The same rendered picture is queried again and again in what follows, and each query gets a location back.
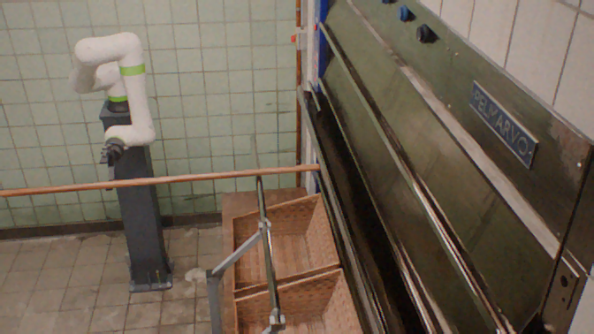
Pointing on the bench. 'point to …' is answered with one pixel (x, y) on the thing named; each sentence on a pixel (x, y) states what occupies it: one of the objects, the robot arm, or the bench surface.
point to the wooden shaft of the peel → (156, 180)
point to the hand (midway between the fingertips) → (106, 175)
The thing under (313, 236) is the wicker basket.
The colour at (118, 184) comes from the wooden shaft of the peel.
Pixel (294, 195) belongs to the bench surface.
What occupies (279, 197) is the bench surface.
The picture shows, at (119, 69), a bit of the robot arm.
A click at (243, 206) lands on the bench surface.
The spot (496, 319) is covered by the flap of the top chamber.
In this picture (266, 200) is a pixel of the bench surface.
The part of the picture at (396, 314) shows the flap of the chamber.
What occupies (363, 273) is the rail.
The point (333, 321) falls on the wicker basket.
